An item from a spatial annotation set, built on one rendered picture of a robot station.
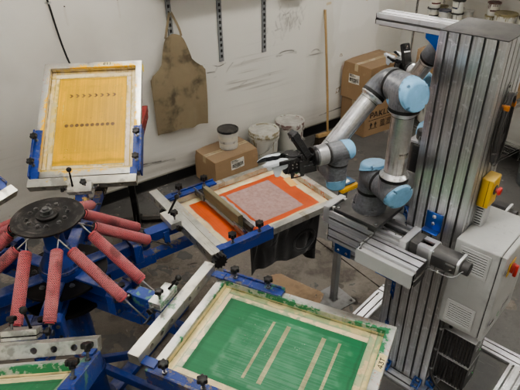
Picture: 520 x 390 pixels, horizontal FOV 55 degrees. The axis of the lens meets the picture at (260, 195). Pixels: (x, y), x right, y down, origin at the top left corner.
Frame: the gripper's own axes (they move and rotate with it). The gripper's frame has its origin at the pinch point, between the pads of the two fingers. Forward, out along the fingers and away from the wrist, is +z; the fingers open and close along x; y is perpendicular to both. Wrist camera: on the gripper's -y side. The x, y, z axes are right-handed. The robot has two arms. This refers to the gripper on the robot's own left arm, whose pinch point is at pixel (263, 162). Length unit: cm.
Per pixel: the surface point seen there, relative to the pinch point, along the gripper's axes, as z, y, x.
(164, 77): -26, 23, 282
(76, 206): 64, 28, 63
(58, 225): 72, 30, 52
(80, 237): 65, 55, 87
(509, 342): -167, 166, 24
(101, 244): 57, 42, 49
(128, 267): 49, 52, 42
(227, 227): -6, 63, 73
